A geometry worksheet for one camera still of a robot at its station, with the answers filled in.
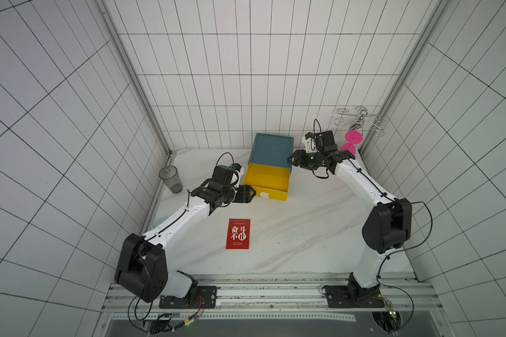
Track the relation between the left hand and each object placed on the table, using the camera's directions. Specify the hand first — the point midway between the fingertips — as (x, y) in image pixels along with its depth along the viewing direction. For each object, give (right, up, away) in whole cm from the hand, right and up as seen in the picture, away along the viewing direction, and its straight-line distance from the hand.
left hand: (246, 196), depth 83 cm
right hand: (+21, +17, +6) cm, 28 cm away
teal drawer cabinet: (+11, +19, +7) cm, 23 cm away
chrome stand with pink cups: (+47, +26, +7) cm, 54 cm away
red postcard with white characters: (-4, -17, +5) cm, 18 cm away
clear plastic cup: (-38, +8, +14) cm, 41 cm away
